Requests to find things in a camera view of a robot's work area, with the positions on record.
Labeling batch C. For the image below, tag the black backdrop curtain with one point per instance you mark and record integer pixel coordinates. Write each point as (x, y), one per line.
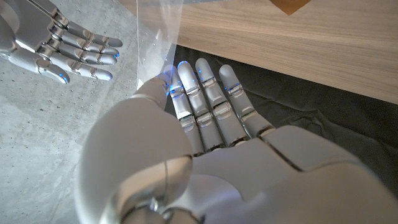
(311, 102)

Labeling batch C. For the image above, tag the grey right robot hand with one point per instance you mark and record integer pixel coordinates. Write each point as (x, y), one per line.
(31, 31)

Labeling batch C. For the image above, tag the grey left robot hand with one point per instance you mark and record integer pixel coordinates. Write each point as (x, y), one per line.
(248, 174)

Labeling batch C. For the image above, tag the brown block with holes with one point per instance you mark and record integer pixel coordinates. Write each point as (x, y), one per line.
(289, 5)

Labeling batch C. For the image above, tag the clear plastic bag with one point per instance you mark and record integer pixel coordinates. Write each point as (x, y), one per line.
(155, 37)

